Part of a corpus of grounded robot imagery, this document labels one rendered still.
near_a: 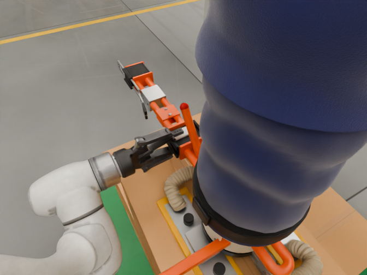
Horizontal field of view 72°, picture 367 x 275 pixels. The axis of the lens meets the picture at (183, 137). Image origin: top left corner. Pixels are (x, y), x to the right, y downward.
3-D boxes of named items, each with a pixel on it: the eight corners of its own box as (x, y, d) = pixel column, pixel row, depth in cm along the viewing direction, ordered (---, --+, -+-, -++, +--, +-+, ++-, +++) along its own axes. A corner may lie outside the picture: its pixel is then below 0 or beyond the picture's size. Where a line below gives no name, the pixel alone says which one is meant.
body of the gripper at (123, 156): (108, 146, 66) (141, 133, 69) (114, 165, 73) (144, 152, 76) (118, 167, 62) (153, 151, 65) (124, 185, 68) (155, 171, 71)
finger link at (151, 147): (134, 151, 70) (132, 148, 69) (169, 131, 72) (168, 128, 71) (140, 161, 68) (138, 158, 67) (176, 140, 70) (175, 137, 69)
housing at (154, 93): (167, 105, 87) (167, 95, 84) (149, 112, 85) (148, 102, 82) (158, 94, 91) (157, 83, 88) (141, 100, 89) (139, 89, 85)
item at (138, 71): (153, 83, 94) (152, 72, 91) (135, 89, 92) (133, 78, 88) (144, 71, 99) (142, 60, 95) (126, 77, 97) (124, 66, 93)
